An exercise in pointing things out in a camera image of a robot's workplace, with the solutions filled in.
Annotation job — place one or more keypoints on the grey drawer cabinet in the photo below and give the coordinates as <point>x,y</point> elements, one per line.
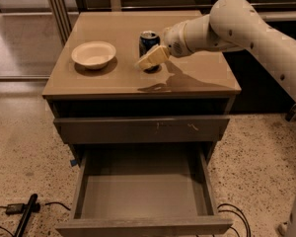
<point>199,85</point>

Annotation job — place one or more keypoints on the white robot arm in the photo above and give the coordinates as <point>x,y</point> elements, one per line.
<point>230,25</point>

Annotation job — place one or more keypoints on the white power strip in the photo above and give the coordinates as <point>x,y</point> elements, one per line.
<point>282,229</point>

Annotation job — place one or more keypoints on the closed grey top drawer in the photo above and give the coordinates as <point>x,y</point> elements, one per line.
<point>141,130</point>

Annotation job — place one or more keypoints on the black power adapter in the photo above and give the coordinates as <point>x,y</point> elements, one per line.
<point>14,208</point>

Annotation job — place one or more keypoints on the black rod on floor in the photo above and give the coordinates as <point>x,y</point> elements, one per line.
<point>31,207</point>

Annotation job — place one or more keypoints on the blue pepsi can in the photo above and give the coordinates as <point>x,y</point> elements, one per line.
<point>147,40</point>

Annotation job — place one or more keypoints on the dark caster foot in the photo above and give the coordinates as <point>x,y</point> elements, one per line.
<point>291,115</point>

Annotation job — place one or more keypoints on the blue tape piece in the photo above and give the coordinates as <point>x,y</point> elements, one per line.
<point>73,162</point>

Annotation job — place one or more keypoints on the metal window frame rail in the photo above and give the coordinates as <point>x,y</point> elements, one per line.
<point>121,0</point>

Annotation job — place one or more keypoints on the open grey middle drawer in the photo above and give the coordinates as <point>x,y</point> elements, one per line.
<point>146,191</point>

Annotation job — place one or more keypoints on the white paper bowl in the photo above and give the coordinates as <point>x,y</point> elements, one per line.
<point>93,55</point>

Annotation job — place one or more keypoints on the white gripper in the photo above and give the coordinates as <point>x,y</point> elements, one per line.
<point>174,40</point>

